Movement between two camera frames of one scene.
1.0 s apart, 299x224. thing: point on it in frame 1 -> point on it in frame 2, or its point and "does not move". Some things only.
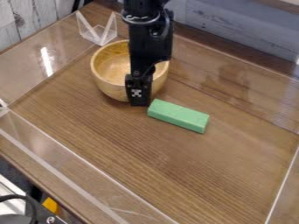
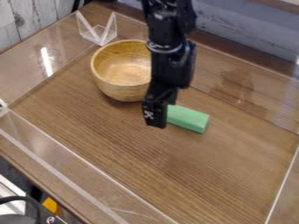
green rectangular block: (178, 115) does not move
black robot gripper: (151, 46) -> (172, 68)
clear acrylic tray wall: (70, 176) does not move
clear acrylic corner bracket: (98, 34) does not move
